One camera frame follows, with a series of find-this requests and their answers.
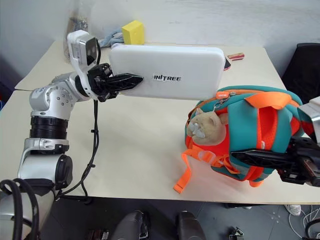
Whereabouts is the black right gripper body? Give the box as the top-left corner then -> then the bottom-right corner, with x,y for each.
276,135 -> 320,188

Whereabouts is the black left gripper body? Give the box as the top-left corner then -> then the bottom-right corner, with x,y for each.
87,63 -> 120,103

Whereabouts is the white shoe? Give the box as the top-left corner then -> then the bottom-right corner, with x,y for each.
284,204 -> 302,217

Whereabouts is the black corrugated hose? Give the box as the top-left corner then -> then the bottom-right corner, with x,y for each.
0,178 -> 40,240

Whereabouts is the orange and teal backpack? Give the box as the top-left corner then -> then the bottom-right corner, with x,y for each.
172,85 -> 304,194

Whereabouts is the yellow foam block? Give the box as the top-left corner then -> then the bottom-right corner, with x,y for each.
121,20 -> 146,46

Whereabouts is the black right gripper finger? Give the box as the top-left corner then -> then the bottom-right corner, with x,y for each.
229,151 -> 295,172
242,147 -> 293,160

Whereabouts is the small red and tan box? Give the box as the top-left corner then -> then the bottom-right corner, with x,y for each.
227,52 -> 245,61

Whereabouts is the silver robot torso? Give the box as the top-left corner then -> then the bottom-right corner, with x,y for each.
0,191 -> 55,240

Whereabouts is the dark rounded shape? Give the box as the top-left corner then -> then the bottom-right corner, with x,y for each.
110,210 -> 152,240
176,210 -> 207,240

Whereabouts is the black chair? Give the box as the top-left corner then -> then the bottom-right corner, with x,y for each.
281,42 -> 320,106

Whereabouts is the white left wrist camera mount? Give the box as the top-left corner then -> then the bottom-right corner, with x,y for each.
66,29 -> 99,101

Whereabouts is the white floor cable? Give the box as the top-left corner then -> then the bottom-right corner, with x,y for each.
288,205 -> 320,240

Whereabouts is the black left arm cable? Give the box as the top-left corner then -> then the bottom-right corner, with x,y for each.
53,42 -> 103,205

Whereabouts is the grey-blue cloth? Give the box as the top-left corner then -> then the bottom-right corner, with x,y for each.
97,28 -> 125,49

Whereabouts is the white rectangular box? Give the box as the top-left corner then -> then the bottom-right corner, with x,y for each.
108,42 -> 225,102

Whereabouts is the black and red flat device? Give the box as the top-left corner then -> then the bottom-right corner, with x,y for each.
223,55 -> 233,72

